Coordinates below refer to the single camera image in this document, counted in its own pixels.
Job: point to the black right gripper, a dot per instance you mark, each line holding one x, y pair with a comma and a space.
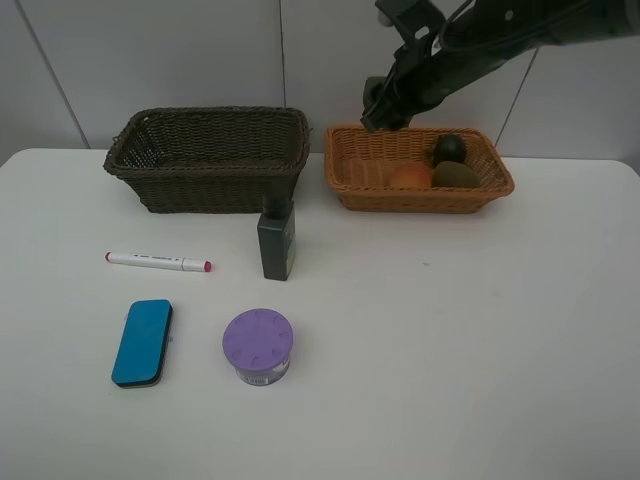
419, 80

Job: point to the dark purple mangosteen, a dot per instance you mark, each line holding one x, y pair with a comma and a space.
449, 148

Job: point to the orange red peach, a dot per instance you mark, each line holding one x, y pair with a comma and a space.
415, 175

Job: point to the brown kiwi fruit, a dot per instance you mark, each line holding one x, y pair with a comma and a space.
449, 174

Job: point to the blue whiteboard eraser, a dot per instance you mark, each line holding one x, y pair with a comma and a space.
140, 358

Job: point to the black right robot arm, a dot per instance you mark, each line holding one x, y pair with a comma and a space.
498, 31

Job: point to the orange wicker basket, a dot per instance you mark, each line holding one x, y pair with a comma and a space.
359, 166

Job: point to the dark green rectangular bottle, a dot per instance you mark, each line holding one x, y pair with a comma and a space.
277, 237

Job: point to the dark brown wicker basket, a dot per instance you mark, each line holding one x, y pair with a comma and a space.
210, 160

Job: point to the white marker red caps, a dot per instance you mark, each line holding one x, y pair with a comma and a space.
159, 262

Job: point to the purple lidded round can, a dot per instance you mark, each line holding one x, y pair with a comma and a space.
258, 344

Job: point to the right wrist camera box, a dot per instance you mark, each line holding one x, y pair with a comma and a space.
408, 17

